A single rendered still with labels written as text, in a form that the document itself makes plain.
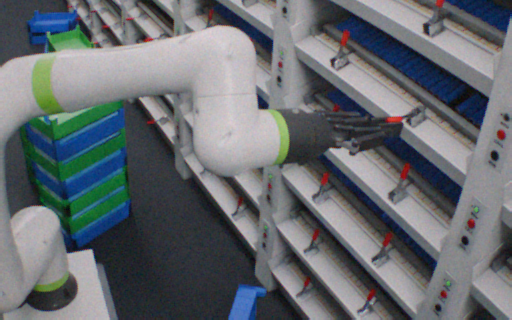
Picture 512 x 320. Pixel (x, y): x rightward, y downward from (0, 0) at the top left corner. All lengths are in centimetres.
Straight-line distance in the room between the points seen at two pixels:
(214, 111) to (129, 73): 17
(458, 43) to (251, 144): 43
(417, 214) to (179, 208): 126
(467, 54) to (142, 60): 56
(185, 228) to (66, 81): 130
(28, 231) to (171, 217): 103
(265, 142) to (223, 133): 7
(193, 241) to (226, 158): 131
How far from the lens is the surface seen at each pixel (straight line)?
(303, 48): 145
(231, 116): 88
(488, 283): 117
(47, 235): 135
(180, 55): 91
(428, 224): 125
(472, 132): 113
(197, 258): 211
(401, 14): 117
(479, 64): 103
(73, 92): 103
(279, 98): 158
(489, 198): 107
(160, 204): 234
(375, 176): 135
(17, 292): 128
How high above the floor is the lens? 149
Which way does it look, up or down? 34 degrees down
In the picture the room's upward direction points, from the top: 4 degrees clockwise
